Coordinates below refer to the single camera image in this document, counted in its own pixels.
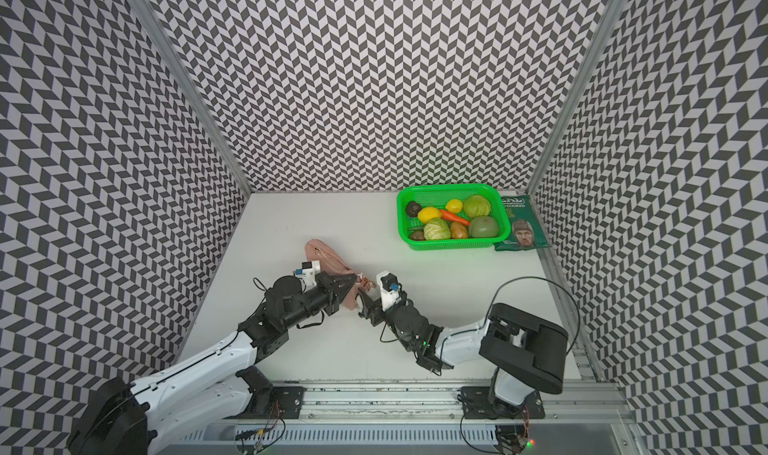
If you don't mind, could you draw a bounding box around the brown potato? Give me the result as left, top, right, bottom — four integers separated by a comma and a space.
450, 223, 469, 240

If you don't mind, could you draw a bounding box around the yellow lemon small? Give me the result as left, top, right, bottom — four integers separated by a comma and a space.
445, 199, 463, 214

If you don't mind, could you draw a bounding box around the corner aluminium post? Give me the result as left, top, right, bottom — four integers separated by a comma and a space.
127, 0, 252, 195
525, 0, 629, 195

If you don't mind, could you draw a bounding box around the right corner aluminium post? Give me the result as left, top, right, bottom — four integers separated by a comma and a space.
525, 0, 629, 195

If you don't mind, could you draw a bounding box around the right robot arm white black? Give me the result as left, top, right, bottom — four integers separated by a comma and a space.
356, 291, 568, 409

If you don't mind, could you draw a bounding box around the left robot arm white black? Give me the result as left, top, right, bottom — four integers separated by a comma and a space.
66, 271, 357, 454

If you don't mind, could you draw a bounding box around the light green cabbage front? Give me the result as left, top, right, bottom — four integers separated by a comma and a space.
423, 218, 452, 241

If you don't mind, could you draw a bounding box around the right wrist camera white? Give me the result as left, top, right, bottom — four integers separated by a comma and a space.
376, 271, 401, 312

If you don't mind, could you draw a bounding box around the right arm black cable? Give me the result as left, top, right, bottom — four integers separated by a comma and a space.
483, 275, 582, 355

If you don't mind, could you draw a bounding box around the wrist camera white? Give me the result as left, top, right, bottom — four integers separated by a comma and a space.
293, 260, 321, 290
376, 271, 401, 312

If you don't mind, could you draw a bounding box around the left corner aluminium post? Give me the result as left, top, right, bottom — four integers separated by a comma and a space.
127, 0, 252, 195

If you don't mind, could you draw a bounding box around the green snack packet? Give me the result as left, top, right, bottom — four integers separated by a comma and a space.
494, 195, 549, 252

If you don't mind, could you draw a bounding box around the green cabbage back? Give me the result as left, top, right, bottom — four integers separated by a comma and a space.
463, 194, 492, 220

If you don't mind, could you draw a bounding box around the orange carrot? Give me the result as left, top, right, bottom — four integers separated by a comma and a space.
439, 209, 471, 227

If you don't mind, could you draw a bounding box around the pink fabric bag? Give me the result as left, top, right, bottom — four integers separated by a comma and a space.
305, 239, 361, 310

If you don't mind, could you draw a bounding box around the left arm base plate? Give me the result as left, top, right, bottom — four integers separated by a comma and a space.
236, 385, 306, 420

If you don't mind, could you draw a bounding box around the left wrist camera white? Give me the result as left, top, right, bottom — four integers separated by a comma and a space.
293, 260, 321, 290

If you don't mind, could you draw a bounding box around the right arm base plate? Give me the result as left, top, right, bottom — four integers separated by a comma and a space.
457, 386, 545, 420

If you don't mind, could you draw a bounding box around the dark brown round fruit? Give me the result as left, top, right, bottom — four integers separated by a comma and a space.
405, 201, 423, 218

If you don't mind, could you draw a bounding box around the yellow lemon large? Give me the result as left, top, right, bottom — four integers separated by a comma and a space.
417, 206, 442, 224

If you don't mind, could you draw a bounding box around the green apple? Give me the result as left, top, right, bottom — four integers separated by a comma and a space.
468, 216, 500, 238

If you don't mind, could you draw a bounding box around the aluminium front rail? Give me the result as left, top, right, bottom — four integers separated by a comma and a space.
275, 379, 631, 424

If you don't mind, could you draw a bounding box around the green plastic basket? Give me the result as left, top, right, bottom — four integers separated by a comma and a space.
396, 183, 511, 251

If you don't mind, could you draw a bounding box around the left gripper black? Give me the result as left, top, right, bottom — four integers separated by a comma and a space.
283, 271, 357, 330

